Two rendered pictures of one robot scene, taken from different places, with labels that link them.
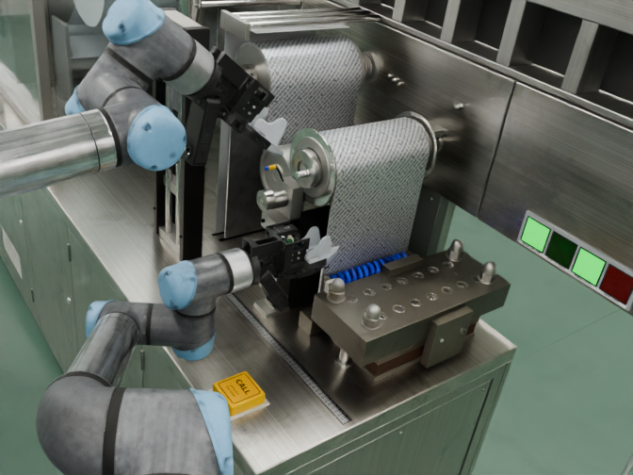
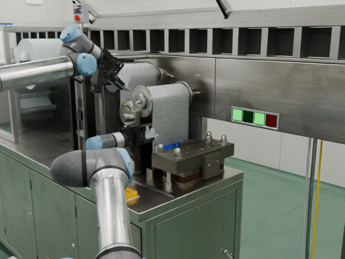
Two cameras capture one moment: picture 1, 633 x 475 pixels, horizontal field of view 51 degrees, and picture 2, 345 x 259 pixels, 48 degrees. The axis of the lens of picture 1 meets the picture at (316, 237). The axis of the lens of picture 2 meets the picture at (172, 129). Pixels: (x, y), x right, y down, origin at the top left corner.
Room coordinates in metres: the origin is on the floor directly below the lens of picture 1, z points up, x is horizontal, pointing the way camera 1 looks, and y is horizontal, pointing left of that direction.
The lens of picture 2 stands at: (-0.59, 0.02, 1.54)
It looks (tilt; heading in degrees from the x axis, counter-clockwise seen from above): 14 degrees down; 356
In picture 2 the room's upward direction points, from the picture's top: straight up
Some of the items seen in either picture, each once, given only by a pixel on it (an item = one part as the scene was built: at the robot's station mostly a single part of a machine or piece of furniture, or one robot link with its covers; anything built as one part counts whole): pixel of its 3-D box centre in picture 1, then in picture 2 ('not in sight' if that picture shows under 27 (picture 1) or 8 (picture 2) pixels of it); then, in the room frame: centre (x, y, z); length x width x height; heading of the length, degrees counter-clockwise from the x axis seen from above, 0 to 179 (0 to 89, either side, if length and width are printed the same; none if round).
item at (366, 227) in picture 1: (371, 230); (171, 128); (1.19, -0.11, 1.11); 0.23 x 0.01 x 0.18; 130
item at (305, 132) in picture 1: (312, 167); (141, 101); (1.15, 0.03, 1.25); 0.15 x 0.01 x 0.15; 40
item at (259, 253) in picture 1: (272, 255); (131, 135); (1.03, 0.07, 1.12); 0.12 x 0.08 x 0.09; 130
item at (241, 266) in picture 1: (234, 269); (116, 141); (0.98, 0.14, 1.11); 0.08 x 0.05 x 0.08; 40
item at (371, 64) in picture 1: (357, 68); (153, 74); (1.53, -0.04, 1.33); 0.07 x 0.07 x 0.07; 40
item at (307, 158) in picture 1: (306, 168); (139, 102); (1.15, 0.04, 1.25); 0.07 x 0.02 x 0.07; 40
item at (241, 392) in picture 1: (238, 393); (125, 193); (0.88, 0.10, 0.91); 0.07 x 0.07 x 0.02; 40
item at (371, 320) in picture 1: (372, 315); (177, 152); (0.98, -0.12, 1.05); 0.04 x 0.04 x 0.04
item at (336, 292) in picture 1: (337, 288); (160, 148); (1.05, -0.05, 1.05); 0.04 x 0.04 x 0.04
